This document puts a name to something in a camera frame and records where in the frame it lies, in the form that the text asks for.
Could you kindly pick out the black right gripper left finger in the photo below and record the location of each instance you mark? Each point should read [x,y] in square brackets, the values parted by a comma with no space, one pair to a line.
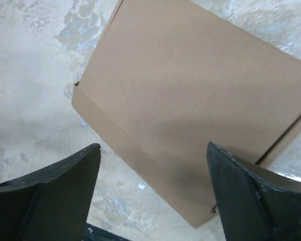
[51,203]

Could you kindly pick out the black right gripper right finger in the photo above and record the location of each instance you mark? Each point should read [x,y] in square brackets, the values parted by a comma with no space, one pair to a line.
[254,203]

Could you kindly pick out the brown cardboard box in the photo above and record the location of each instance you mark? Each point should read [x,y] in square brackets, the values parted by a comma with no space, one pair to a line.
[168,77]

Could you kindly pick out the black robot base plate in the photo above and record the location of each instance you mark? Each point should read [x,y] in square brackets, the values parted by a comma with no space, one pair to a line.
[93,233]

